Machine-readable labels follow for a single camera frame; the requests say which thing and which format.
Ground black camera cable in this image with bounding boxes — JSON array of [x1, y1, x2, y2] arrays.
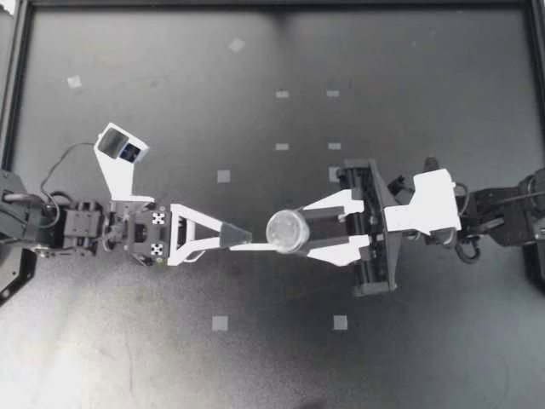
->
[[39, 141, 99, 201]]

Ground clear plastic cup with lid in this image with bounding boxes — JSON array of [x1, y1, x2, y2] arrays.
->
[[265, 209, 308, 256]]

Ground black frame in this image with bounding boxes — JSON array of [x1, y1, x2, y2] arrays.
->
[[0, 0, 545, 180]]

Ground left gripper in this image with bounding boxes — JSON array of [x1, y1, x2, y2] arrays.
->
[[106, 201, 278, 268]]

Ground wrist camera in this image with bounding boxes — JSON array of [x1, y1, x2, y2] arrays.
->
[[94, 122, 157, 206], [382, 167, 462, 235]]

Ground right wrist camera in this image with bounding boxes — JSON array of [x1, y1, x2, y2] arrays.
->
[[382, 167, 462, 235]]

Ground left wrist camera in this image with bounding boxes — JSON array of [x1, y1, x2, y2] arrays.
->
[[94, 122, 157, 206]]

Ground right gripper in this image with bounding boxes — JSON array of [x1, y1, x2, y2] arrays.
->
[[296, 158, 402, 297]]

